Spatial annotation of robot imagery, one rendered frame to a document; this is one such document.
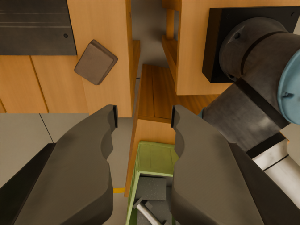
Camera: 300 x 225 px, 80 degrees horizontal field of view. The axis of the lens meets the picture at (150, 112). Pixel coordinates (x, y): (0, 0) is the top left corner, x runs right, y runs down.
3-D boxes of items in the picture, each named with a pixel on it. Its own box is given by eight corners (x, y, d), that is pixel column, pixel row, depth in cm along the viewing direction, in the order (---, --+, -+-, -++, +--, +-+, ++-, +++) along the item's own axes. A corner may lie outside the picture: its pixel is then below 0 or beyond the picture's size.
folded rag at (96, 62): (93, 37, 46) (90, 39, 44) (119, 57, 49) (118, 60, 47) (75, 67, 50) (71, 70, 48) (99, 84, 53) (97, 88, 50)
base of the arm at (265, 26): (290, 12, 40) (328, 15, 31) (274, 77, 48) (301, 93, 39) (221, 22, 41) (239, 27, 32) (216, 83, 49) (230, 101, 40)
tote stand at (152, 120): (225, 77, 147) (290, 141, 79) (204, 129, 173) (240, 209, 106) (142, 63, 140) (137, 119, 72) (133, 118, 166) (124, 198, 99)
